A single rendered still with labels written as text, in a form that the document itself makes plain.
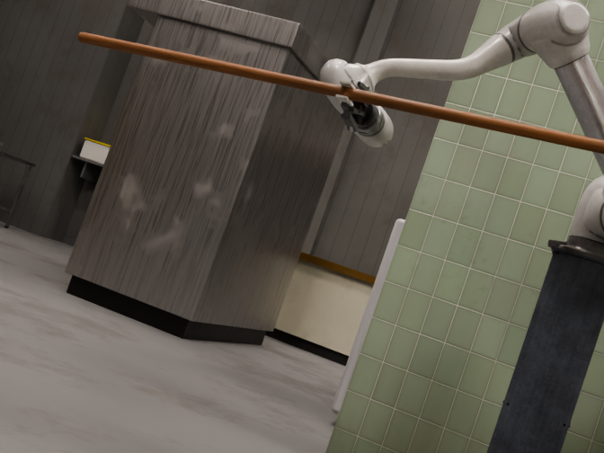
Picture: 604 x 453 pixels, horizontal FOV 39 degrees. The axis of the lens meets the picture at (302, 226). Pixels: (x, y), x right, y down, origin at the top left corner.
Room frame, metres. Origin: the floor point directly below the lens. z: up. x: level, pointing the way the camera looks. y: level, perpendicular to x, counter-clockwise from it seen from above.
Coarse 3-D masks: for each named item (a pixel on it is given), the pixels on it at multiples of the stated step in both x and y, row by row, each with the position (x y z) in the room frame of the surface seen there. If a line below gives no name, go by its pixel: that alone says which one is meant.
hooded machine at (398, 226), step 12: (396, 228) 4.33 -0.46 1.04; (396, 240) 4.32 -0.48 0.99; (384, 264) 4.33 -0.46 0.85; (384, 276) 4.32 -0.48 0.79; (372, 300) 4.33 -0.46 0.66; (372, 312) 4.32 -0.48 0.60; (360, 324) 4.34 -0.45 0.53; (360, 336) 4.33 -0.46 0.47; (360, 348) 4.32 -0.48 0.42; (348, 360) 4.34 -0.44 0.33; (348, 372) 4.33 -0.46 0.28; (348, 384) 4.32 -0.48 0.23; (336, 396) 4.33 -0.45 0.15; (336, 408) 4.33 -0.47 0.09
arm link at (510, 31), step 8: (520, 16) 2.45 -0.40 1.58; (512, 24) 2.47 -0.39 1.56; (496, 32) 2.51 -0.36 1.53; (504, 32) 2.48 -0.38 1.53; (512, 32) 2.47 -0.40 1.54; (512, 40) 2.47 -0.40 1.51; (520, 40) 2.45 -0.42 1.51; (512, 48) 2.47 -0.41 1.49; (520, 48) 2.47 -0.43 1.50; (520, 56) 2.50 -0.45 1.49; (528, 56) 2.50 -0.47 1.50
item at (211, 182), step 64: (192, 0) 5.95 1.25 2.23; (256, 64) 5.78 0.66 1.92; (320, 64) 6.24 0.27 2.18; (128, 128) 6.03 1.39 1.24; (192, 128) 5.88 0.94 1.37; (256, 128) 5.73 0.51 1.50; (320, 128) 6.75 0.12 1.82; (128, 192) 5.98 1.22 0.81; (192, 192) 5.82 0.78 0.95; (256, 192) 6.00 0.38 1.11; (320, 192) 7.25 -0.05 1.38; (128, 256) 5.92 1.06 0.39; (192, 256) 5.77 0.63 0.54; (256, 256) 6.39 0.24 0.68; (192, 320) 5.72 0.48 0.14; (256, 320) 6.83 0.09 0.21
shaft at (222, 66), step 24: (120, 48) 2.34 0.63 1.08; (144, 48) 2.31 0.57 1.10; (240, 72) 2.22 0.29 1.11; (264, 72) 2.20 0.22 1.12; (360, 96) 2.11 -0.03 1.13; (384, 96) 2.09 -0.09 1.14; (456, 120) 2.04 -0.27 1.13; (480, 120) 2.01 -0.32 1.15; (504, 120) 2.00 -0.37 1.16; (576, 144) 1.94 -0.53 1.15; (600, 144) 1.92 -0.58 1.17
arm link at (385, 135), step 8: (384, 112) 2.40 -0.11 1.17; (384, 128) 2.38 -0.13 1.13; (392, 128) 2.44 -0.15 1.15; (360, 136) 2.41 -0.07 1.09; (376, 136) 2.39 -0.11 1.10; (384, 136) 2.41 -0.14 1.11; (392, 136) 2.48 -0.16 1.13; (368, 144) 2.45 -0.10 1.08; (376, 144) 2.44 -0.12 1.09; (384, 144) 2.48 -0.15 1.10
